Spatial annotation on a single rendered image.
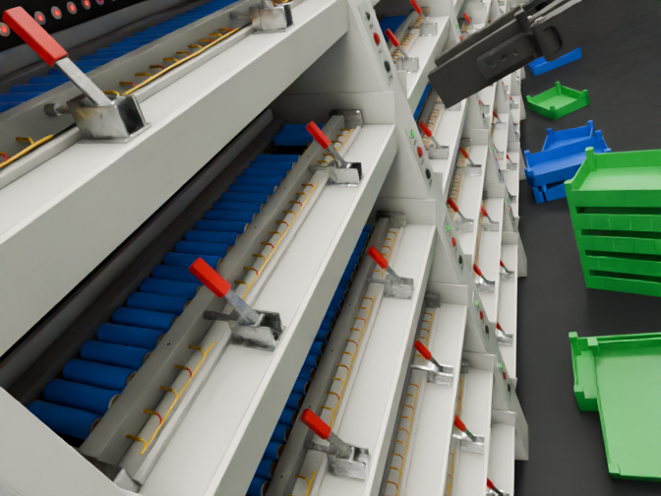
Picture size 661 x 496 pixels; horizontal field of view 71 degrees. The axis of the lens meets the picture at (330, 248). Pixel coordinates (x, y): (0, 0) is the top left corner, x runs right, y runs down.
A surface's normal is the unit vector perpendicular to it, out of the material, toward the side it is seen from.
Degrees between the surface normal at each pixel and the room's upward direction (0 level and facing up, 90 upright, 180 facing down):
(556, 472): 0
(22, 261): 108
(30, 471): 90
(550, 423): 0
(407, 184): 90
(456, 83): 90
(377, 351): 17
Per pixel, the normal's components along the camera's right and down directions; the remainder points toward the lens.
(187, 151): 0.94, 0.07
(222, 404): -0.14, -0.79
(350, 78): -0.30, 0.61
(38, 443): 0.85, -0.17
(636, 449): -0.50, -0.50
